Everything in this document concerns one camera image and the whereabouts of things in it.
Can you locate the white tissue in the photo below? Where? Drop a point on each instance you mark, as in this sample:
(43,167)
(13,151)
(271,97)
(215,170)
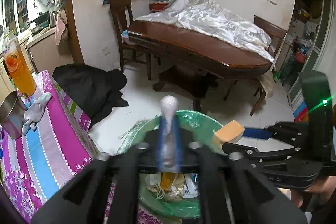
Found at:
(169,106)

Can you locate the steel pot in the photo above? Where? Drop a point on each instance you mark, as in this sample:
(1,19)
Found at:
(12,114)

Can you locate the dark wooden table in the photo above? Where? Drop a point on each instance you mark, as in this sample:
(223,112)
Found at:
(198,59)

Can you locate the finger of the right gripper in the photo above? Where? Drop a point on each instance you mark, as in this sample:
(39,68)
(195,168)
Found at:
(254,154)
(257,133)

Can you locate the black cloth on floor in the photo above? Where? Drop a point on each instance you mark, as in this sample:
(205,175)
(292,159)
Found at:
(94,90)

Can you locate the green lined trash bin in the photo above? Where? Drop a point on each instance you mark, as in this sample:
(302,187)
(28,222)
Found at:
(202,128)

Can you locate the yellow sponge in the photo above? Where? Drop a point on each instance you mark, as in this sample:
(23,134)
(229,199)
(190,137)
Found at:
(230,133)

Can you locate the white face mask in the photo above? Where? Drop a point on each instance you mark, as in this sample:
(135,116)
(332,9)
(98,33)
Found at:
(153,183)

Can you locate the white plastic sheet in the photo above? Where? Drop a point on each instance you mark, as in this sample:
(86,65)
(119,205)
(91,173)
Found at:
(209,18)

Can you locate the person's right hand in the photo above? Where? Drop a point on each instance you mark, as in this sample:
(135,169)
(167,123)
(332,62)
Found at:
(323,186)

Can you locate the kitchen window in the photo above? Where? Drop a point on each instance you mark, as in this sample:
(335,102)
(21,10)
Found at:
(15,15)

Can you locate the electric kettle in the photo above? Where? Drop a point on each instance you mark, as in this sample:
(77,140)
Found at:
(53,18)

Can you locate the white plastic wrapper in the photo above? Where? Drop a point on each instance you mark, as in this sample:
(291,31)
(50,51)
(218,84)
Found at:
(191,186)

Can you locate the wooden chair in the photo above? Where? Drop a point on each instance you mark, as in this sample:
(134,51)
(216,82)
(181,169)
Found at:
(122,17)

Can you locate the orange juice bottle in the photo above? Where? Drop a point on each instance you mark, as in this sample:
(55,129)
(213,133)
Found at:
(16,64)

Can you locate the blue wash basin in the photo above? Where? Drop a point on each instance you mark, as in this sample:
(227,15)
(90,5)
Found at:
(125,37)

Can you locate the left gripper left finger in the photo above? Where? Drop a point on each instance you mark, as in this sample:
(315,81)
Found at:
(106,191)

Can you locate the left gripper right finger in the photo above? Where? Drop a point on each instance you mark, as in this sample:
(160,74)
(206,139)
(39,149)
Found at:
(231,190)

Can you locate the pink hanging cloth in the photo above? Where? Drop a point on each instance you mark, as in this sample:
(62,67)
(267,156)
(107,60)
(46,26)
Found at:
(59,29)

